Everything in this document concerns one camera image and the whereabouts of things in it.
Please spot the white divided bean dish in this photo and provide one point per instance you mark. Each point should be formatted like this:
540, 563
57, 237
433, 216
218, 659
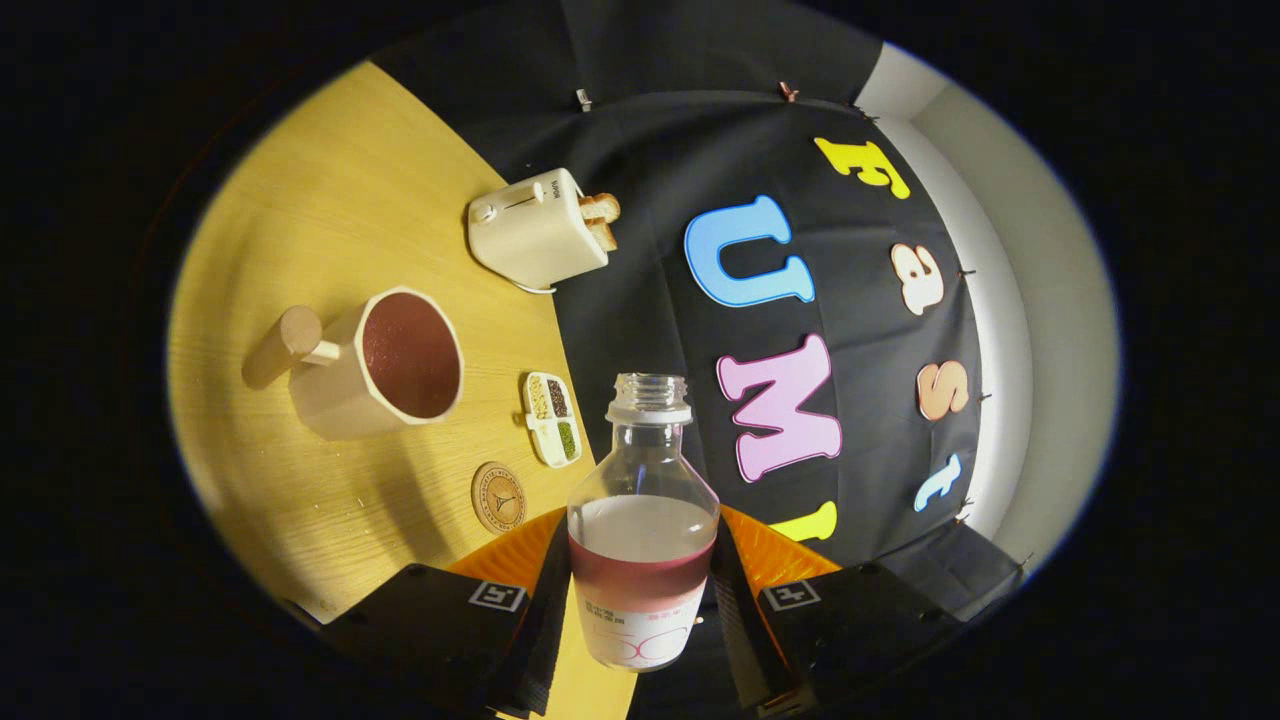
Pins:
552, 420

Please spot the black backdrop cloth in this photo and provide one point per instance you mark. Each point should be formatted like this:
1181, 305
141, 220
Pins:
640, 150

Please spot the toast slice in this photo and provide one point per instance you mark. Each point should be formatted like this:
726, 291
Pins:
600, 207
604, 237

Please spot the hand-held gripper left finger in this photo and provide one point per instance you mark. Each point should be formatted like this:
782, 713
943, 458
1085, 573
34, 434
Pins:
545, 620

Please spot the clear juice bottle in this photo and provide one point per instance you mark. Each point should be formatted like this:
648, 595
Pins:
640, 470

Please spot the pink cloth clip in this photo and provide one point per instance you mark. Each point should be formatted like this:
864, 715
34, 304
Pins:
788, 92

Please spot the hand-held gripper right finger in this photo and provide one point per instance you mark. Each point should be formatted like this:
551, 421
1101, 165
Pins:
740, 630

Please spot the round wooden coaster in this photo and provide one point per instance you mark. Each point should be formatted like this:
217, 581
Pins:
498, 497

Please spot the wooden table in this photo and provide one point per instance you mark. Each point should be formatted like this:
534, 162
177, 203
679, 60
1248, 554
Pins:
330, 180

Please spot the cream toaster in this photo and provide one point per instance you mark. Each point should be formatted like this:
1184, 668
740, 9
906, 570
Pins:
535, 235

